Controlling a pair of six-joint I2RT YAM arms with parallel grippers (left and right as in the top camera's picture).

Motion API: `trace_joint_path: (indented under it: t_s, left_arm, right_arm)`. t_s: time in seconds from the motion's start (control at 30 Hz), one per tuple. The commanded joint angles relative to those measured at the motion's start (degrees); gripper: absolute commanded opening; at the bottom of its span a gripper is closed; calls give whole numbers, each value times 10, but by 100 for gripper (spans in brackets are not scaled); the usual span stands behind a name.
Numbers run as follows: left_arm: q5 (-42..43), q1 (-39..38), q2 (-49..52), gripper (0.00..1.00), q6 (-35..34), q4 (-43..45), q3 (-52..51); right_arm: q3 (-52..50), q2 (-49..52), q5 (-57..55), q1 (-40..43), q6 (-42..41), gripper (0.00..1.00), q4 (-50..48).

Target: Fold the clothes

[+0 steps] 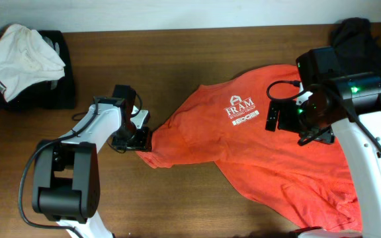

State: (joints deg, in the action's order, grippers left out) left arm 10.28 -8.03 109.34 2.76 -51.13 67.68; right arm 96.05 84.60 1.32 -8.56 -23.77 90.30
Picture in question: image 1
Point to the black garment on right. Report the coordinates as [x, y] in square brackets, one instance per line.
[356, 48]

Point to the black folded garment on left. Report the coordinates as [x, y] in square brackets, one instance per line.
[53, 95]

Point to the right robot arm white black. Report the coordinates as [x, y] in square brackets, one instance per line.
[336, 104]

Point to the white crumpled garment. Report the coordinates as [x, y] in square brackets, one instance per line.
[26, 59]

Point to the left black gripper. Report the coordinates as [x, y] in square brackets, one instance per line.
[143, 142]

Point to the orange t-shirt with white logo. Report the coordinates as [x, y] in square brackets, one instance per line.
[225, 123]

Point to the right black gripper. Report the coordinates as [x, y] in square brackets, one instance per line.
[284, 122]

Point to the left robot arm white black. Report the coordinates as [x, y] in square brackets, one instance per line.
[66, 184]

